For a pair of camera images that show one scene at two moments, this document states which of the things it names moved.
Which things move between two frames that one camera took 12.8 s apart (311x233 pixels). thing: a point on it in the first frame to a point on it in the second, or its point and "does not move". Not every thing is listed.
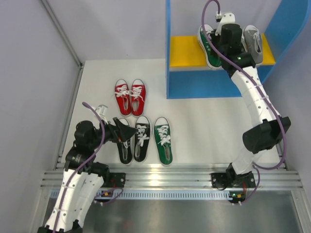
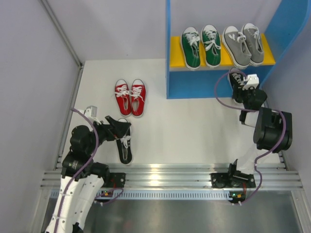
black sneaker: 125,149 does not move
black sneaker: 142,138 to 236,80
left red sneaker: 123,96 does not move
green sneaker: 162,130 to 190,39
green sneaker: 214,60 does not move
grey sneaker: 253,42 does not move
